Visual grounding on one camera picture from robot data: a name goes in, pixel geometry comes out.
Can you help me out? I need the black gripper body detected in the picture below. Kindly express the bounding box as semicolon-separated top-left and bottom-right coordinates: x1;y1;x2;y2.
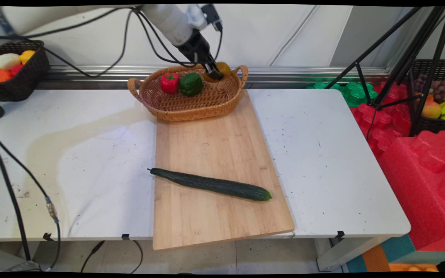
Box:
175;29;217;68

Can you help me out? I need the yellow bell pepper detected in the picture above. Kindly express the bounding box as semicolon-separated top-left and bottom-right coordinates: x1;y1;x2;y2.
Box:
203;62;233;83

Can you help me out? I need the green bell pepper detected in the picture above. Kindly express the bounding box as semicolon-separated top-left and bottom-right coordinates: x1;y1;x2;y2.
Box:
179;72;204;97

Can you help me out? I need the red bell pepper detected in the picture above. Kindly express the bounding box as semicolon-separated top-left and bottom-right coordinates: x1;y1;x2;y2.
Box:
160;72;180;95

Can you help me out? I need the bamboo wooden cutting board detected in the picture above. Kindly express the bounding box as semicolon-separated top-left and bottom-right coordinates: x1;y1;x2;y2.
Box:
152;90;296;251

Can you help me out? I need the long dark green cucumber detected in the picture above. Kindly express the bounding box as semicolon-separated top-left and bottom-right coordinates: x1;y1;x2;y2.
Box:
147;168;273;202

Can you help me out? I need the green foam mat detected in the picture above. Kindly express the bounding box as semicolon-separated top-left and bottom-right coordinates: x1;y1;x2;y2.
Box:
307;80;379;108

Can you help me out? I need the small yellow fruit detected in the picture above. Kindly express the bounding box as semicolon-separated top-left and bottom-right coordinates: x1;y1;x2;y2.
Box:
19;50;36;65

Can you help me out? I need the red foam mat pile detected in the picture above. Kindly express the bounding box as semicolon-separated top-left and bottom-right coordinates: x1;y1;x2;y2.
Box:
350;82;414;159

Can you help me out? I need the black woven basket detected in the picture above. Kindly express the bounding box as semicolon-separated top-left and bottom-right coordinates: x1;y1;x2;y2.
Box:
0;40;50;102

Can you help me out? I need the pale white melon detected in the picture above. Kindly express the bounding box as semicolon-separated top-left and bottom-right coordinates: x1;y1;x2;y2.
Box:
0;53;22;71

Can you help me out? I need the black tripod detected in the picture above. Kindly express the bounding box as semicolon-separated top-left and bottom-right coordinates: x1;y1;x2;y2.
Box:
324;5;445;138

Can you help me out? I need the yellow red mango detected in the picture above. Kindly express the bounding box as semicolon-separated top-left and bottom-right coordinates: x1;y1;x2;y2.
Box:
422;101;443;119

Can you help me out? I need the white table leg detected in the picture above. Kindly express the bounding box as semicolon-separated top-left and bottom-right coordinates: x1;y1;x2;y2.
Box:
314;235;392;272

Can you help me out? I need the purple grape bunch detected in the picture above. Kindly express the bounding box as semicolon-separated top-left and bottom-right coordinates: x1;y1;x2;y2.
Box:
416;75;445;103

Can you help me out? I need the black woven fruit crate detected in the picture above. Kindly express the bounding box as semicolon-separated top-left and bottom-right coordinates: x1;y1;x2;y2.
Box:
408;59;445;136

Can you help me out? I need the large red foam block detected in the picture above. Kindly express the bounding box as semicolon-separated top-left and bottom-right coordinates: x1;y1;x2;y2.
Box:
377;130;445;252

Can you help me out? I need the teal and orange floor mat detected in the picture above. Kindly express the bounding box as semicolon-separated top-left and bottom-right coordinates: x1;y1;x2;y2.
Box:
345;233;445;273

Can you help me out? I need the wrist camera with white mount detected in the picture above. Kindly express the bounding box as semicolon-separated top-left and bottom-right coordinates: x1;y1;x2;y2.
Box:
187;4;223;32

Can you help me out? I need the brown wicker basket with handles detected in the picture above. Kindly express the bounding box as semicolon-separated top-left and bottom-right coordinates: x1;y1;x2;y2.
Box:
127;64;249;122

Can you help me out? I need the black camera cable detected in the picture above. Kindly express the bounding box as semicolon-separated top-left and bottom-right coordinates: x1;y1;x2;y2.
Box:
132;8;224;68

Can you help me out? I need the aluminium wall rail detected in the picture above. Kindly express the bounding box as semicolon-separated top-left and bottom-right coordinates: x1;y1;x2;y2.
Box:
36;64;392;90

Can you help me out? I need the black floor cable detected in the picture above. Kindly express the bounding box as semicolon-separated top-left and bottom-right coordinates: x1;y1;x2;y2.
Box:
80;240;105;273
130;240;144;274

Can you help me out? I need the thin cable with metal connector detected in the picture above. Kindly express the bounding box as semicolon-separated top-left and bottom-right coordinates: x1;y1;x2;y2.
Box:
0;129;61;271

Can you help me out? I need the thick black cable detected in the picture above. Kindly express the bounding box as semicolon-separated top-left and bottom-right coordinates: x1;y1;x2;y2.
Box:
0;127;32;263

